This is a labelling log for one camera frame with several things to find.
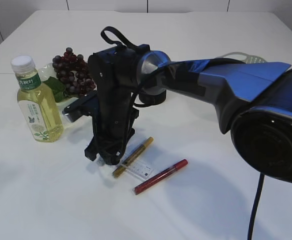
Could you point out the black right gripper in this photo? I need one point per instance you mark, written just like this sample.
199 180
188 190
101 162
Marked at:
110 142

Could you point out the purple artificial grape bunch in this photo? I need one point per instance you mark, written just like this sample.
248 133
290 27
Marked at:
69 58

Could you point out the yellow tea bottle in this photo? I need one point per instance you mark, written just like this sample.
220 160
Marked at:
36 101

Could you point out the silver marker pen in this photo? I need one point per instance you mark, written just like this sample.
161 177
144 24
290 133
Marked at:
100 161

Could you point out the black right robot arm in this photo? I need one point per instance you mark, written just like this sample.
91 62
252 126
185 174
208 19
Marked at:
253 102

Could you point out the gold marker pen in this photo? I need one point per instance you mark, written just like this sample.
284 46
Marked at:
132 157

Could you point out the black mesh pen holder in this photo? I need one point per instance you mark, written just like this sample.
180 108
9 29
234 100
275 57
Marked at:
152 100

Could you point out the clear plastic ruler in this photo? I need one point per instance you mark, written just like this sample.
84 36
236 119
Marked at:
139 169

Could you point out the red marker pen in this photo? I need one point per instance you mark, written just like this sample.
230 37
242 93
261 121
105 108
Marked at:
159 177

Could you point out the pale green wavy glass plate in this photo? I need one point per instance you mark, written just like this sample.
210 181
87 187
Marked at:
67 84

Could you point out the pale green woven basket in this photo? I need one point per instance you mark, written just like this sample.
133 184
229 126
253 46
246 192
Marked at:
244 57

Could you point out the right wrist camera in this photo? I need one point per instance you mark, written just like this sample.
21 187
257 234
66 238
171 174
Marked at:
87 105

